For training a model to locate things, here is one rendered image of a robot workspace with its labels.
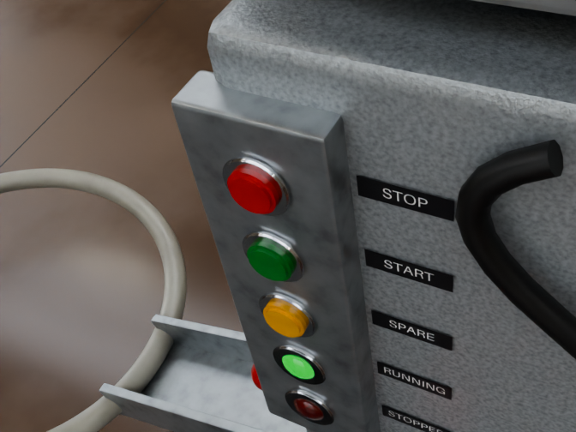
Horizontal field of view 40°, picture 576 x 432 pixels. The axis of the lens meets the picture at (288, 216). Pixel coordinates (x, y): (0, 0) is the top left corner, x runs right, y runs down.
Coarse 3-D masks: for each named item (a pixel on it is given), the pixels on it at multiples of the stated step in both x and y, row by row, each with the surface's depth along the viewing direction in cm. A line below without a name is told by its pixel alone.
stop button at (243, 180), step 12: (240, 168) 36; (228, 180) 37; (240, 180) 36; (252, 180) 36; (264, 180) 36; (240, 192) 37; (252, 192) 36; (264, 192) 36; (276, 192) 36; (240, 204) 37; (252, 204) 37; (264, 204) 36; (276, 204) 36
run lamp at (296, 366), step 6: (282, 360) 48; (288, 360) 47; (294, 360) 47; (300, 360) 47; (288, 366) 47; (294, 366) 47; (300, 366) 47; (306, 366) 47; (294, 372) 47; (300, 372) 47; (306, 372) 47; (312, 372) 47; (306, 378) 48
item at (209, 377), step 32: (160, 320) 100; (192, 352) 100; (224, 352) 97; (160, 384) 98; (192, 384) 96; (224, 384) 94; (128, 416) 96; (160, 416) 90; (192, 416) 86; (224, 416) 90; (256, 416) 88
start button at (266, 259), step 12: (252, 252) 40; (264, 252) 39; (276, 252) 39; (252, 264) 41; (264, 264) 40; (276, 264) 40; (288, 264) 39; (264, 276) 41; (276, 276) 40; (288, 276) 40
